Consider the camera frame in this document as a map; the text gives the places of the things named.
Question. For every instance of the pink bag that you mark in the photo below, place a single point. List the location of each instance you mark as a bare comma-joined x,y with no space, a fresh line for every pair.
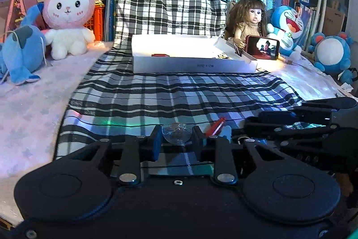
19,3

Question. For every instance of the small black binder clip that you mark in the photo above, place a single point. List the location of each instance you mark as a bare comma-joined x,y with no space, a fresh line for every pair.
238,48

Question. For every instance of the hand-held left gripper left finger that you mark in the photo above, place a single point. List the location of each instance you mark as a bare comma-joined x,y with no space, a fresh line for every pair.
157,143

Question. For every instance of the blue cat robot plush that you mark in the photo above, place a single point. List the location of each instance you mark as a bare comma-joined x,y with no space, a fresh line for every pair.
288,26

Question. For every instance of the white hair clip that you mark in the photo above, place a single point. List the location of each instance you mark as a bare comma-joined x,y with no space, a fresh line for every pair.
227,134

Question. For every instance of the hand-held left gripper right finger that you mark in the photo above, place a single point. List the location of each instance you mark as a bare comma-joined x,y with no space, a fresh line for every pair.
197,143

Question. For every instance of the red cased smartphone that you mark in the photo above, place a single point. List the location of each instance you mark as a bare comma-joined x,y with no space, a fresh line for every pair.
263,47

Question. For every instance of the pink hooded bunny plush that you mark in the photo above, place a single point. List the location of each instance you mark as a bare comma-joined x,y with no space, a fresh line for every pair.
67,12

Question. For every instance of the red marker pen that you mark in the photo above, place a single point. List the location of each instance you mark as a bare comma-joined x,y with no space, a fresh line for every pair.
215,127

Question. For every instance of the blue spotted plush animal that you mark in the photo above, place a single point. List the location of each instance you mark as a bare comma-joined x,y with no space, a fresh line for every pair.
22,54

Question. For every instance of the black white plaid cloth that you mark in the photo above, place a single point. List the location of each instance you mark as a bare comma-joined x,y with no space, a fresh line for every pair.
167,93

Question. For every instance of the brown cardboard box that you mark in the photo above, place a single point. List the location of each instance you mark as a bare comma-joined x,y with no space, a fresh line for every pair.
334,22

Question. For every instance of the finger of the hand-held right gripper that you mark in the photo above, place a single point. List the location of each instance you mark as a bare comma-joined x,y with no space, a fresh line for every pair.
327,106
279,127

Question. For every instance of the red plastic piece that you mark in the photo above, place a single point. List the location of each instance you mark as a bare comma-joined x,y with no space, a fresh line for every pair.
160,55

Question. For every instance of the red plastic crate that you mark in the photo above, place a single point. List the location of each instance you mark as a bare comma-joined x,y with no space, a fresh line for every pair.
98,23

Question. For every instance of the white cardboard box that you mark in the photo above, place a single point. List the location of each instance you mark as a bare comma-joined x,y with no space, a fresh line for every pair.
181,65

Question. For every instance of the upright blue books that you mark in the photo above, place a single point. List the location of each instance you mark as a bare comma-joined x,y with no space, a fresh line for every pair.
114,3

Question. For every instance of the white plastic pipe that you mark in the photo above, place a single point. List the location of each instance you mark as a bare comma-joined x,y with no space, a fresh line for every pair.
323,6

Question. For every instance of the blue round eared plush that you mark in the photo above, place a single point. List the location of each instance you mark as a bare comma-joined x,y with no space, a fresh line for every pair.
331,54

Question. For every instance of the brown haired doll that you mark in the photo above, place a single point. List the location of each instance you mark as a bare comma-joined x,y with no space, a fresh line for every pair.
250,20

